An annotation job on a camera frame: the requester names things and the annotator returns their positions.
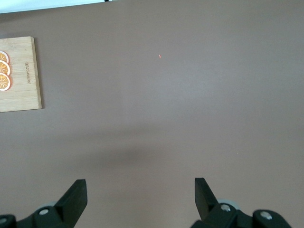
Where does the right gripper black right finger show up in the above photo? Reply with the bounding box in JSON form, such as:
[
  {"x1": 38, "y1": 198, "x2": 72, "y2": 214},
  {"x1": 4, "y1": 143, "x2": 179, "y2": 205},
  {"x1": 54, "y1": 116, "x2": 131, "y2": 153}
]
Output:
[{"x1": 190, "y1": 178, "x2": 292, "y2": 228}]

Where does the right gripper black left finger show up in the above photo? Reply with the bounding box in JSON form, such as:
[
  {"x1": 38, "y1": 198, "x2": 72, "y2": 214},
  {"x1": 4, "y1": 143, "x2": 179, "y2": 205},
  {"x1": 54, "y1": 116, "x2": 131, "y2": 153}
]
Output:
[{"x1": 0, "y1": 179, "x2": 88, "y2": 228}]

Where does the orange slice toy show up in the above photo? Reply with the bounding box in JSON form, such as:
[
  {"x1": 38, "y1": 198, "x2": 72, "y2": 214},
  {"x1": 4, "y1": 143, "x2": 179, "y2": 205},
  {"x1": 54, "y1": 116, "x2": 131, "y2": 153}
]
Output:
[
  {"x1": 0, "y1": 50, "x2": 10, "y2": 64},
  {"x1": 0, "y1": 60, "x2": 12, "y2": 76},
  {"x1": 0, "y1": 73, "x2": 13, "y2": 92}
]

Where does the bamboo cutting board metal handle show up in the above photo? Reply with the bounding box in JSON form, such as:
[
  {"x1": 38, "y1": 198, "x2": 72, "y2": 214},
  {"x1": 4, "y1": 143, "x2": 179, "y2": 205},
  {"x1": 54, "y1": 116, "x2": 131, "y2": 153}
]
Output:
[{"x1": 0, "y1": 36, "x2": 43, "y2": 113}]

